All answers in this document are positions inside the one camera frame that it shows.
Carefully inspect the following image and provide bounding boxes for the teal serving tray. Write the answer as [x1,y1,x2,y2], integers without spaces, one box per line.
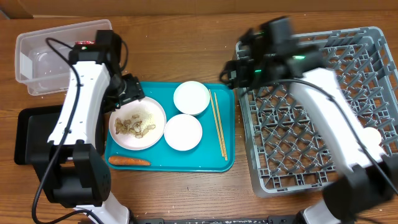
[104,83,235,172]

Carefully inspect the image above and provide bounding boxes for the black plastic bin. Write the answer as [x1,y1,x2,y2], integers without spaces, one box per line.
[14,104,105,166]

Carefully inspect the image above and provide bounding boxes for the right wooden chopstick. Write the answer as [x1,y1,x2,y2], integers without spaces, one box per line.
[214,92,228,161]

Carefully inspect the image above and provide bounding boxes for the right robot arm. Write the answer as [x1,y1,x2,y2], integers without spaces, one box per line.
[220,17,397,223]

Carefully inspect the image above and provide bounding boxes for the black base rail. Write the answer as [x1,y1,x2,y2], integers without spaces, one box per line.
[130,215,305,224]

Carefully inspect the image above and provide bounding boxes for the wooden chopstick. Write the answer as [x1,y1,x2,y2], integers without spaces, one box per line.
[208,90,225,158]
[214,92,228,161]

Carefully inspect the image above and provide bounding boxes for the white bowl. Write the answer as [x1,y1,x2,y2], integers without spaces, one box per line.
[173,81,210,116]
[164,114,203,151]

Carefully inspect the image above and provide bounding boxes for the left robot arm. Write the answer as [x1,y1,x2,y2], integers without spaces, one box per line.
[28,30,144,223]

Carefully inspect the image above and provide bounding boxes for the small white cup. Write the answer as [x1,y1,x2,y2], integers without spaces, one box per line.
[361,127,382,146]

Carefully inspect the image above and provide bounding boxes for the left wooden chopstick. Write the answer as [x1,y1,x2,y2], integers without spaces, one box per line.
[208,90,225,158]

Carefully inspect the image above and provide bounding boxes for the red snack wrapper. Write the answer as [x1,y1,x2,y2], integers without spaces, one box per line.
[75,40,95,45]

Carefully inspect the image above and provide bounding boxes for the white plate with food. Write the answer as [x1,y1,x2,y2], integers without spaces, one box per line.
[109,97,166,151]

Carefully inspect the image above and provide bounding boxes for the grey dishwasher rack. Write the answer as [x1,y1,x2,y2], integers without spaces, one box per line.
[237,27,397,197]

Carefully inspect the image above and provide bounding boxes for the orange carrot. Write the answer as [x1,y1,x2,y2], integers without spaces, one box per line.
[108,156,151,166]

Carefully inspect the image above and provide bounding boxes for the clear plastic bin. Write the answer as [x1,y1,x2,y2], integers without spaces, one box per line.
[14,19,112,96]

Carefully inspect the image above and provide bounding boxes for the peanut shells and rice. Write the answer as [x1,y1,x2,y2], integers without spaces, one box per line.
[114,111,156,139]

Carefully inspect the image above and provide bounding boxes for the white bowl middle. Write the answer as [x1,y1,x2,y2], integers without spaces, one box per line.
[164,114,203,151]

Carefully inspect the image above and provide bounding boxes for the white bowl upper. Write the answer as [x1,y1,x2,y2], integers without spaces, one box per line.
[173,81,210,116]

